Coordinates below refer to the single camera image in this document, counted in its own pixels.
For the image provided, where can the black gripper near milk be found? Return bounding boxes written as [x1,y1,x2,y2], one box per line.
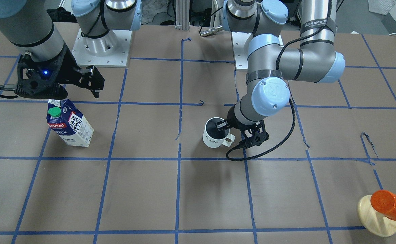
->
[15,44,105,99]

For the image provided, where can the black gripper near cup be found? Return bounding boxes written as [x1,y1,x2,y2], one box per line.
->
[216,117,269,149]

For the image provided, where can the white mug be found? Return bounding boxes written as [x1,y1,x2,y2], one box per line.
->
[202,117,235,148]

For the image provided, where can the blue white milk carton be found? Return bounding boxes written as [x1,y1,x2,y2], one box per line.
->
[46,99,94,147]

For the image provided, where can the grey robot arm with cup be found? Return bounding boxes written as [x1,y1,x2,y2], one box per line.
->
[217,0,345,148]

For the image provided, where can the grey robot arm with milk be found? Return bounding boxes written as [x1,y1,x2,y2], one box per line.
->
[0,0,142,99]

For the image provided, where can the orange cup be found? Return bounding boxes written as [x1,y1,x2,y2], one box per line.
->
[370,190,396,221]

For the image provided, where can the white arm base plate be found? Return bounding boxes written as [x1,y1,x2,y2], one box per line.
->
[231,32,264,71]
[71,30,134,68]

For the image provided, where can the black braided cable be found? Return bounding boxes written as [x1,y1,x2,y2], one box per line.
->
[226,32,336,161]

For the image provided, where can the aluminium frame post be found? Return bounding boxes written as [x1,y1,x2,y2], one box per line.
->
[175,0,190,32]

